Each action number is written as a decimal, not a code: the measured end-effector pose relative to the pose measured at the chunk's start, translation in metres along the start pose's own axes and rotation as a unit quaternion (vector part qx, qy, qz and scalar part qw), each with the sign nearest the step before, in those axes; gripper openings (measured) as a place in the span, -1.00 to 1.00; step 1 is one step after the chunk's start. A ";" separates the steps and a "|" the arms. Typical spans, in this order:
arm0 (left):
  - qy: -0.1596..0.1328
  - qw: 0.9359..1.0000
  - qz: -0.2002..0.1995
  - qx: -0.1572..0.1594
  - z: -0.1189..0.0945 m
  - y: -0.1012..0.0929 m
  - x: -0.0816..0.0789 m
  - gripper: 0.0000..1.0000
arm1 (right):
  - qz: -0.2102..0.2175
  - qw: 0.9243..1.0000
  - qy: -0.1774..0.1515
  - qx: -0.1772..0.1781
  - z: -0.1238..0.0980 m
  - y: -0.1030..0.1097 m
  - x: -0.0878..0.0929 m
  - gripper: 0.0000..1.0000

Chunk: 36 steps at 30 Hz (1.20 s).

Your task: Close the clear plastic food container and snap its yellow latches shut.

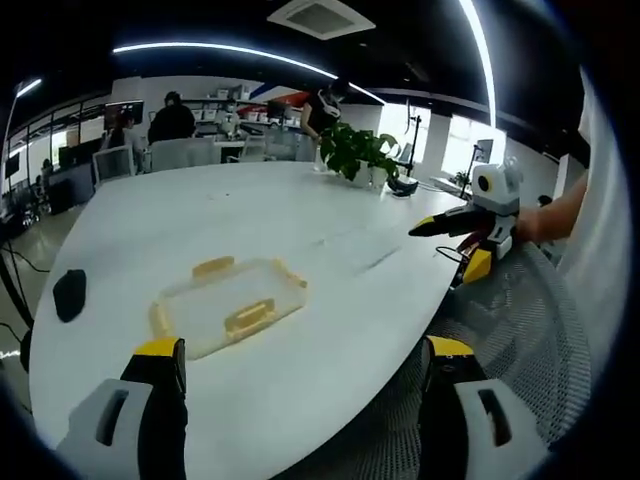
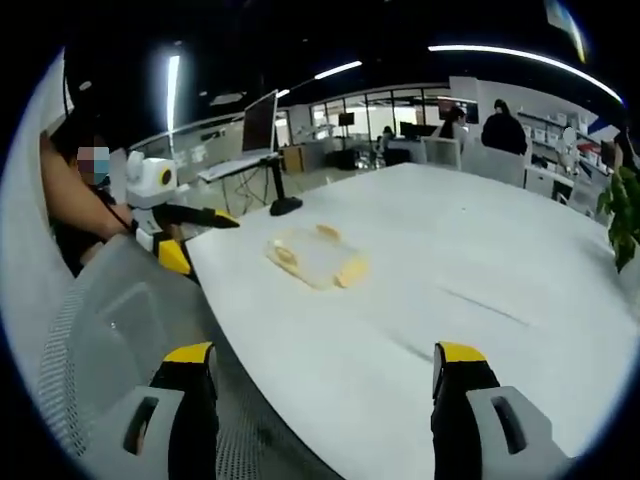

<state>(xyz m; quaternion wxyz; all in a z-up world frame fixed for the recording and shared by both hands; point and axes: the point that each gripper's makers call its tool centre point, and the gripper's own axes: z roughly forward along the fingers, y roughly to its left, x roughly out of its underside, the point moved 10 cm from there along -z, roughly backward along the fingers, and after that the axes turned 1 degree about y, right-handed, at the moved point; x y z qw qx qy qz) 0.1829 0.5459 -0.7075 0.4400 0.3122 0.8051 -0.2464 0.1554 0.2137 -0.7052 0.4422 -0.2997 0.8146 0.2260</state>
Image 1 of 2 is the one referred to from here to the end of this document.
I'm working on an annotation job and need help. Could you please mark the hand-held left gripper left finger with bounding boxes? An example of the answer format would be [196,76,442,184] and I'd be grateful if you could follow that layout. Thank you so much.
[53,336,189,480]

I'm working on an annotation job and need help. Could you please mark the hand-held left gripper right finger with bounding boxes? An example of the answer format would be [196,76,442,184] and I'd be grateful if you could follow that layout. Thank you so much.
[416,335,552,480]

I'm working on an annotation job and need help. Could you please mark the person's right hand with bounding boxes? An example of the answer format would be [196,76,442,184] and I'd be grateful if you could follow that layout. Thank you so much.
[514,204,550,246]

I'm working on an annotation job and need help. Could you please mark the black headset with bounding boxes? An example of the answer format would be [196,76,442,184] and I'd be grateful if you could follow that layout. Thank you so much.
[386,175,420,199]

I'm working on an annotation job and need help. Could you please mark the grey mesh chair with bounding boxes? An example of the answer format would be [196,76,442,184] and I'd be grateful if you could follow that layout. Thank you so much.
[319,238,594,480]

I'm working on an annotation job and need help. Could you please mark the black clamp stand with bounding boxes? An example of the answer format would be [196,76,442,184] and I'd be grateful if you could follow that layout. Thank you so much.
[402,98,425,177]

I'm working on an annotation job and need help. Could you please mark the person's white shirt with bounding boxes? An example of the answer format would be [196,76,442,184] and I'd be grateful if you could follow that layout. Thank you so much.
[553,67,626,361]

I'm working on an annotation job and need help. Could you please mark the green potted plant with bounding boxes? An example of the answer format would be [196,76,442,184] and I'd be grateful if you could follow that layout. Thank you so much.
[317,121,402,191]

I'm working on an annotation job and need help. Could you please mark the black rounded object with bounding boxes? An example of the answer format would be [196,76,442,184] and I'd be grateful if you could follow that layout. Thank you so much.
[51,268,88,324]

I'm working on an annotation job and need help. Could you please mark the curved ceiling light strip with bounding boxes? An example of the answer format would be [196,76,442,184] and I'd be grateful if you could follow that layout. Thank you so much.
[458,0,499,129]
[112,41,389,106]

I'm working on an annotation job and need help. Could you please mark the clear container lid, yellow clips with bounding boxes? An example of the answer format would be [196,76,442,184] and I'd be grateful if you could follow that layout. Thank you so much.
[147,255,309,360]

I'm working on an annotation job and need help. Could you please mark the ceiling air vent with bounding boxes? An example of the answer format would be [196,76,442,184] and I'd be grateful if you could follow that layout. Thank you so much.
[266,0,377,42]

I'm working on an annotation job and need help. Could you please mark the white office chair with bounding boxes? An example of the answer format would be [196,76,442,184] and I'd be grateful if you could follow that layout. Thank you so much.
[148,136,222,172]
[91,146,137,190]

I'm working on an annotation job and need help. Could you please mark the thin gripper cable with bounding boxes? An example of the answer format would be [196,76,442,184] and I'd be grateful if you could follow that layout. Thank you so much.
[435,237,475,268]

